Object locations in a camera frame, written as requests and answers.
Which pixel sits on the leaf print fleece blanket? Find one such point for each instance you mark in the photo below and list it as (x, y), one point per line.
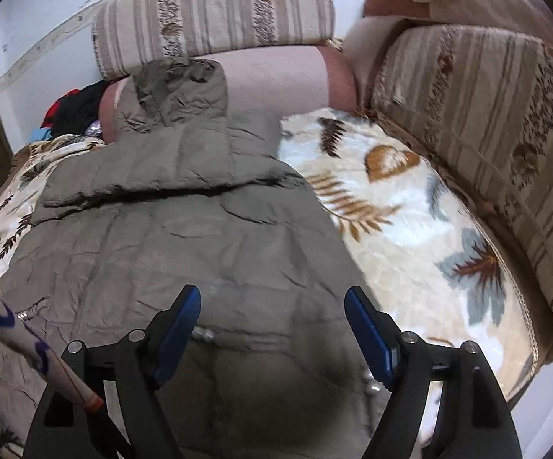
(400, 229)

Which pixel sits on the brown pink pillow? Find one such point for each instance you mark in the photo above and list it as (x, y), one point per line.
(506, 0)

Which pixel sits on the olive puffer jacket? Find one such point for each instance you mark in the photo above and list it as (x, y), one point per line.
(161, 229)

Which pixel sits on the striped sofa back cushion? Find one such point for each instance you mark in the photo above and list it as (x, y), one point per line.
(491, 143)
(219, 14)

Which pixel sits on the person's left forearm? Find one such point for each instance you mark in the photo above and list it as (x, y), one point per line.
(27, 339)

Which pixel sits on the pink sofa bolster cushion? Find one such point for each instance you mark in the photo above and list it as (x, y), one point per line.
(276, 81)

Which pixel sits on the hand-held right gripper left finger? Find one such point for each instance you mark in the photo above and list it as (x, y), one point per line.
(177, 334)

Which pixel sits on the pile of dark clothes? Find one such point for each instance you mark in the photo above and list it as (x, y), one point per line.
(78, 107)

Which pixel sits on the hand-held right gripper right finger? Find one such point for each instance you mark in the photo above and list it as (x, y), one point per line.
(369, 339)

